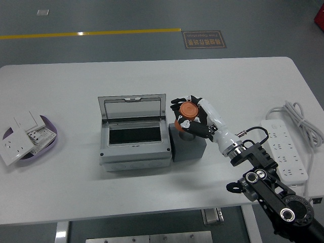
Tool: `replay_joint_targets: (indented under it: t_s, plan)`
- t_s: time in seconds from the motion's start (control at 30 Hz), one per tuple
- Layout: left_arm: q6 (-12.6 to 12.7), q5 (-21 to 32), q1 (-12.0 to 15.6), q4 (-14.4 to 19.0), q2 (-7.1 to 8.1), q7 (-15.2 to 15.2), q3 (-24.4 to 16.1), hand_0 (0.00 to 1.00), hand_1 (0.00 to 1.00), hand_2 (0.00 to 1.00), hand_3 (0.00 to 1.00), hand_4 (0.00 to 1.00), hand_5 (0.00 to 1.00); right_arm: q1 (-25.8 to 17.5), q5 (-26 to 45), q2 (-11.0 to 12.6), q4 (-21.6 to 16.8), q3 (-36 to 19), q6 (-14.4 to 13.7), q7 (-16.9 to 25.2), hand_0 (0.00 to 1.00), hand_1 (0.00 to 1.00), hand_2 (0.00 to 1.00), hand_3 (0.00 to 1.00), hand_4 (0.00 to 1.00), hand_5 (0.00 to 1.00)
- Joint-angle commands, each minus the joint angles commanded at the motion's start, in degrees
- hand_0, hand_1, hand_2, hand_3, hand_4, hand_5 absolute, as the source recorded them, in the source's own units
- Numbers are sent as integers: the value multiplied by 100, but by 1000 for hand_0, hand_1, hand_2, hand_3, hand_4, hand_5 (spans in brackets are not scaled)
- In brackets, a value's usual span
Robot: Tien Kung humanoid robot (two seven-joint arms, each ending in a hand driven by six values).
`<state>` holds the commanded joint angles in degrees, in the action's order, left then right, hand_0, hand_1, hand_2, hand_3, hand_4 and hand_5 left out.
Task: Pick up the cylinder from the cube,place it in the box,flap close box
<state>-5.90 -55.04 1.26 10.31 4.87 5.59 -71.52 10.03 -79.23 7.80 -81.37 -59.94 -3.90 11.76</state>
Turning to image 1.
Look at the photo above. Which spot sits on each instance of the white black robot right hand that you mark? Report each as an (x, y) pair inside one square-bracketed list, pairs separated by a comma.
[(215, 124)]

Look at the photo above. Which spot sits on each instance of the orange cylinder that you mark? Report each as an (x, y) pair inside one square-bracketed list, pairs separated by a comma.
[(188, 110)]

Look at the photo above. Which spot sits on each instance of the grey box with clear lid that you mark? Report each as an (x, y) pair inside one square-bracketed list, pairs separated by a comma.
[(134, 157)]

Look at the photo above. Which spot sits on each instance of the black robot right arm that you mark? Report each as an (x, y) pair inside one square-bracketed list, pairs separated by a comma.
[(268, 192)]

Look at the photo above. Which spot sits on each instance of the dark grey cube with hole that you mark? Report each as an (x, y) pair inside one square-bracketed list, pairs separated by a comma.
[(189, 152)]

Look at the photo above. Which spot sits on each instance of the dark floor sign orange text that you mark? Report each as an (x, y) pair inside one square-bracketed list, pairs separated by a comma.
[(204, 40)]

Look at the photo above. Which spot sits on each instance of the white table leg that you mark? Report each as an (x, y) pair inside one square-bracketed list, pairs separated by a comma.
[(61, 233), (251, 225)]

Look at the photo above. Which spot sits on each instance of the yellow floor tape line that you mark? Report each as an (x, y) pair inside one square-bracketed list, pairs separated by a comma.
[(101, 32)]

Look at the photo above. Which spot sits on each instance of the red object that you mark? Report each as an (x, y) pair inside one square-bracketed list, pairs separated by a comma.
[(319, 16)]

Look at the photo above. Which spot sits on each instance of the white perforated socket insert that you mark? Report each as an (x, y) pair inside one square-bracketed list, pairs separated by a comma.
[(44, 135)]

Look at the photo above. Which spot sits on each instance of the purple tray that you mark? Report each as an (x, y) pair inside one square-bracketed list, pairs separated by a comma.
[(38, 157)]

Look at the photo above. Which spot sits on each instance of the large white socket plate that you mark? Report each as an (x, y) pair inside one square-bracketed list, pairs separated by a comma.
[(12, 149)]

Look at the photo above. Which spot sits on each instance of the small silver floor plate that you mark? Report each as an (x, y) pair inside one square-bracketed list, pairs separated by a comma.
[(42, 12)]

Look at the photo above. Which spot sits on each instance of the grey metal base plate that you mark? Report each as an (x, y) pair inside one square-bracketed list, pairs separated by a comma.
[(152, 238)]

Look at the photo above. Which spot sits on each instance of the white switch plate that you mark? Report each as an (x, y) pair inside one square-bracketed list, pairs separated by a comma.
[(25, 120)]

